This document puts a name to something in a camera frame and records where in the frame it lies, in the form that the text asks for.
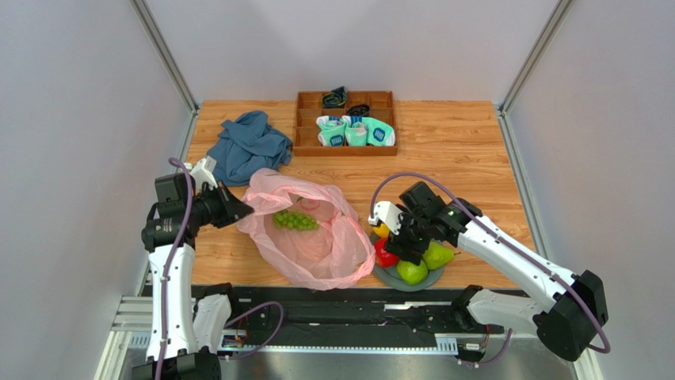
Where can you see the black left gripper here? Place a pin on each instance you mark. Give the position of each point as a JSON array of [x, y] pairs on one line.
[[232, 209]]

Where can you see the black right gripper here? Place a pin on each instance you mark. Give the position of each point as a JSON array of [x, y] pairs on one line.
[[409, 242]]

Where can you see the red fake fruit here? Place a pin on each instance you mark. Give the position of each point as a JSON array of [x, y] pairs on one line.
[[384, 259]]

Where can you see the green fake apple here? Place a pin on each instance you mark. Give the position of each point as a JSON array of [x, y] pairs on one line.
[[410, 273]]

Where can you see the yellow fake fruit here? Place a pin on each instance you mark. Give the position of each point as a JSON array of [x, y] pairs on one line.
[[381, 230]]

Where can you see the green fake pear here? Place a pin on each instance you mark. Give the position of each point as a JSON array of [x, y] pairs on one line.
[[437, 256]]

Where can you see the green fake grape bunch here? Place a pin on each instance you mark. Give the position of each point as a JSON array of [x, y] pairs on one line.
[[294, 220]]

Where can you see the pink translucent plastic bag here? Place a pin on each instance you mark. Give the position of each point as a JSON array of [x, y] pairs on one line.
[[336, 255]]

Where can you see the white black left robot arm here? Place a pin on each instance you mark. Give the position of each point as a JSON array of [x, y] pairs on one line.
[[186, 330]]

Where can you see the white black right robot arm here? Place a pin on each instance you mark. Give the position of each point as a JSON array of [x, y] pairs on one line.
[[565, 310]]

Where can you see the grey round plate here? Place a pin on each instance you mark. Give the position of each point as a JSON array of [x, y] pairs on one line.
[[387, 272]]

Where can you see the blue crumpled cloth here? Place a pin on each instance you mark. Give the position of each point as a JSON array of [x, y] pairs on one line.
[[246, 145]]

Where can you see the teal white sock left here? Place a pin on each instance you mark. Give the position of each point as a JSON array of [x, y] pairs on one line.
[[331, 130]]

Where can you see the teal white sock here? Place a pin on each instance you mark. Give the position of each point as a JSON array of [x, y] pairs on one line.
[[363, 131], [331, 130]]

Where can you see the wooden compartment tray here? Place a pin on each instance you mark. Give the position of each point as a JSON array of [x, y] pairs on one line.
[[309, 107]]

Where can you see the teal white sock right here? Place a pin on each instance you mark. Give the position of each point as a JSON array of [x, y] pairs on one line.
[[363, 131]]

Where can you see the black rolled sock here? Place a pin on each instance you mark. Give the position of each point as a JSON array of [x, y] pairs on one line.
[[361, 110]]

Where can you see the dark rolled sock back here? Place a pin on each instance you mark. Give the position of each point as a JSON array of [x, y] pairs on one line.
[[336, 98]]

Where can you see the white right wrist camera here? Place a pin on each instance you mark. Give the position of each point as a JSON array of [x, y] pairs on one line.
[[388, 213]]

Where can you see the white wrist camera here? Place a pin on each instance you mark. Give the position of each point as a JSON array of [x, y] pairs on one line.
[[202, 173], [388, 213]]

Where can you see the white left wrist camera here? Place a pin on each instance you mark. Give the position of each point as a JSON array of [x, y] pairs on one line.
[[202, 173]]

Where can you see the aluminium frame rail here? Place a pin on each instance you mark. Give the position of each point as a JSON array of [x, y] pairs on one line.
[[520, 356]]

